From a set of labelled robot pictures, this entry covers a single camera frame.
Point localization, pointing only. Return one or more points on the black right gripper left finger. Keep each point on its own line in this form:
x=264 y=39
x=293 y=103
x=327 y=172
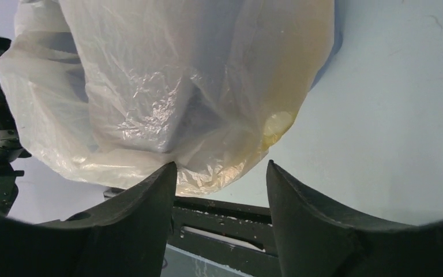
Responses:
x=125 y=235

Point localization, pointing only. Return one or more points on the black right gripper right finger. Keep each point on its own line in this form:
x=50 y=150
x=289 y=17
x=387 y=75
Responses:
x=316 y=235

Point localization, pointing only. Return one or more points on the translucent yellowish plastic trash bag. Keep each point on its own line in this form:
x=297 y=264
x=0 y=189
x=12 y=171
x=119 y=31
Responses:
x=107 y=92

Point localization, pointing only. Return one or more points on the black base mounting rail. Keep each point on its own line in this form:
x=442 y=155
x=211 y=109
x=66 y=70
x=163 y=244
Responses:
x=239 y=236

